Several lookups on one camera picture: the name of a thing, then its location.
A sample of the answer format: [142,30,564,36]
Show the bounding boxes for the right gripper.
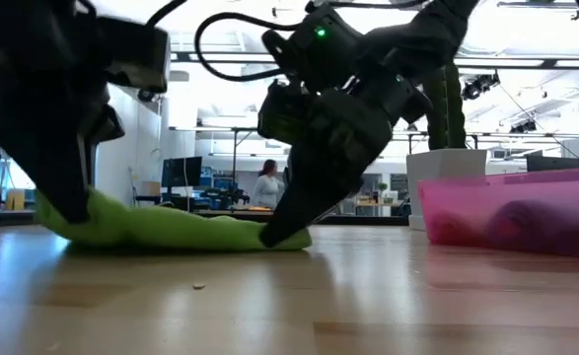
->
[258,3,433,248]

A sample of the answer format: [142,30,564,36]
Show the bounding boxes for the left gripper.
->
[0,0,126,224]

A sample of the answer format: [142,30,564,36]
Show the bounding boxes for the yellow microfiber towel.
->
[434,210,485,247]

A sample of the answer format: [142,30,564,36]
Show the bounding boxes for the deep green microfiber towel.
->
[35,186,314,252]

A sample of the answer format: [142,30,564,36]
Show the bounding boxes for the teal microfiber towel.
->
[485,199,569,252]

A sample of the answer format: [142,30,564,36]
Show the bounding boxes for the pink translucent plastic basket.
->
[416,167,579,260]

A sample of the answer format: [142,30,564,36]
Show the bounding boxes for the person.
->
[253,159,285,209]

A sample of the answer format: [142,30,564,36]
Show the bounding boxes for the brown cardboard box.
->
[5,189,27,212]

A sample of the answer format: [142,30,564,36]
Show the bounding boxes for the white hexagonal plant pot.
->
[405,148,488,232]

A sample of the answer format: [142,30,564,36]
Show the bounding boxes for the black computer monitor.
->
[162,156,204,188]

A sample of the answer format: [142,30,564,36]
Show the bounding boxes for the black ceiling spotlights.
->
[461,71,501,101]

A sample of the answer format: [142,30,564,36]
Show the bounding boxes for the dark flat screen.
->
[526,156,579,173]

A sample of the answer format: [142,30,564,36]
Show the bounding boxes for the black metal table frame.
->
[0,206,411,229]

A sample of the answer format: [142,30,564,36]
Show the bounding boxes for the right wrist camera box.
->
[257,79,301,145]

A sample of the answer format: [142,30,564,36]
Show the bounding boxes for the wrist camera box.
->
[96,17,172,95]
[257,79,301,145]

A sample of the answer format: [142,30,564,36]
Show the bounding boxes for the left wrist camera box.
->
[96,17,172,95]

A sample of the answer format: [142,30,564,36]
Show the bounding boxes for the black background gantry frame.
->
[229,126,270,191]

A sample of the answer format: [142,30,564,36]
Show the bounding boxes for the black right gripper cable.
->
[193,12,304,83]

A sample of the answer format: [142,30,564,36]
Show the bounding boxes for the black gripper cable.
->
[145,0,189,27]
[193,12,304,83]

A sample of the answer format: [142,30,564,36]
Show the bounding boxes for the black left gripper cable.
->
[145,0,189,27]

